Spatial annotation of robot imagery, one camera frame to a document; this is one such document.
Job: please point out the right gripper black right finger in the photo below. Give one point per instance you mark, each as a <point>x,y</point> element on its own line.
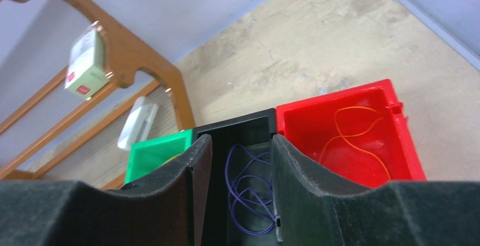
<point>319,207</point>

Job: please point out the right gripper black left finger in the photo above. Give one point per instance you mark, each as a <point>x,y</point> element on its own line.
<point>164,207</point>

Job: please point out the green plastic bin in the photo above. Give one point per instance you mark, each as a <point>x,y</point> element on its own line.
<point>146,156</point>

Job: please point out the black plastic bin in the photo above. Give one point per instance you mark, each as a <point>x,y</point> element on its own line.
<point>240,208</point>

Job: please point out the red plastic bin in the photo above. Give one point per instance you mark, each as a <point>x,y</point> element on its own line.
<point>359,133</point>

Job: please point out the white stapler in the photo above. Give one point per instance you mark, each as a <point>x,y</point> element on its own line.
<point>138,124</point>

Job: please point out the wooden shelf rack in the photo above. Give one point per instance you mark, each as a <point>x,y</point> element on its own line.
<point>125,54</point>

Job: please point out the white cardboard box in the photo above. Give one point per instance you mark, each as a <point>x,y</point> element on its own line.
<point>85,74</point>

